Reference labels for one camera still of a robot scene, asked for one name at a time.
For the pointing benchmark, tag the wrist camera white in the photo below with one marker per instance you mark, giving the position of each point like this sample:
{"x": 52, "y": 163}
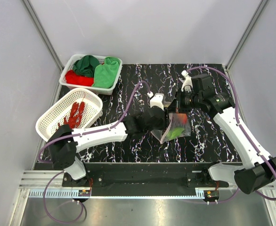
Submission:
{"x": 187, "y": 85}
{"x": 157, "y": 100}

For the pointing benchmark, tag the white perforated empty basket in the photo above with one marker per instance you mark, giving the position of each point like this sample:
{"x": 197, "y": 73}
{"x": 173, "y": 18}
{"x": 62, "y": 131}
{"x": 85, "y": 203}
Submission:
{"x": 48, "y": 123}

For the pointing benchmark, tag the aluminium frame rail front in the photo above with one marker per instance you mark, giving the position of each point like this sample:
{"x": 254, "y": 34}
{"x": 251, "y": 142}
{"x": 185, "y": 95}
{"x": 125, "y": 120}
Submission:
{"x": 39, "y": 178}

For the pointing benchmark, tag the dark green cloth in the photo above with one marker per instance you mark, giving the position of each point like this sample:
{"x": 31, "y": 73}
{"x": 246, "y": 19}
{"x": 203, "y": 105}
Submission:
{"x": 86, "y": 66}

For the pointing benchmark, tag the black marble pattern mat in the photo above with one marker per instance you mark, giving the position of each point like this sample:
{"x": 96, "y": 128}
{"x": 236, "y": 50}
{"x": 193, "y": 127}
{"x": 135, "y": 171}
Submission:
{"x": 207, "y": 142}

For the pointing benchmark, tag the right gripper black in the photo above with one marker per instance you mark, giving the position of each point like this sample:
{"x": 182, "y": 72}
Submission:
{"x": 174, "y": 107}

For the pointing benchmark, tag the light green cloth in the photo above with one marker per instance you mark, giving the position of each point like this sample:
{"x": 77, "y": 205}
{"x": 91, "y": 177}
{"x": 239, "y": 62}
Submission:
{"x": 105, "y": 74}

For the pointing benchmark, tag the white slotted cable duct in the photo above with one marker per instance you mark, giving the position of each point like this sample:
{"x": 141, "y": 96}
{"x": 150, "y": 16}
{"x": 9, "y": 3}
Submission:
{"x": 85, "y": 194}

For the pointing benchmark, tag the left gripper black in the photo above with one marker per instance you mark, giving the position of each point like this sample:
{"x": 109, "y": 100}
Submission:
{"x": 162, "y": 125}

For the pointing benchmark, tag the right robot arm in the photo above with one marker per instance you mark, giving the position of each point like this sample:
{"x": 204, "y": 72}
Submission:
{"x": 258, "y": 167}

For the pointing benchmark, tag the clear zip top bag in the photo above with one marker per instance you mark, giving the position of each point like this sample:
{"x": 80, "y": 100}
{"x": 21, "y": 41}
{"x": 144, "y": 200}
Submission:
{"x": 172, "y": 123}

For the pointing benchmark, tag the green vegetable toy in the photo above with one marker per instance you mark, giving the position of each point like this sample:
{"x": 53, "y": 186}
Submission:
{"x": 175, "y": 133}

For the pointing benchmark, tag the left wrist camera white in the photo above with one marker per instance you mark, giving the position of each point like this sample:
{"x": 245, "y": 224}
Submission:
{"x": 157, "y": 100}

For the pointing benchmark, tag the red cloth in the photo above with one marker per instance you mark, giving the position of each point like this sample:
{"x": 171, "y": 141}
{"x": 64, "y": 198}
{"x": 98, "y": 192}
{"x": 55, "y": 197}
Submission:
{"x": 72, "y": 78}

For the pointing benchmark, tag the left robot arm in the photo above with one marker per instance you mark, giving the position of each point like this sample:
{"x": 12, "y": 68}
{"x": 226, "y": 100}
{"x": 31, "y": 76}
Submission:
{"x": 66, "y": 142}

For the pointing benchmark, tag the red lobster toy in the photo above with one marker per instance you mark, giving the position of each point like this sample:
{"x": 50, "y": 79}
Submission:
{"x": 75, "y": 115}

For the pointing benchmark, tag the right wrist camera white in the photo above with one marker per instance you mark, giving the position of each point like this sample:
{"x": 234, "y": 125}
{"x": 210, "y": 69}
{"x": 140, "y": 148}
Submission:
{"x": 187, "y": 85}

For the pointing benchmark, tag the white basket with cloths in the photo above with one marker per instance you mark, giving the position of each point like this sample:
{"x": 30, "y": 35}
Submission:
{"x": 69, "y": 66}

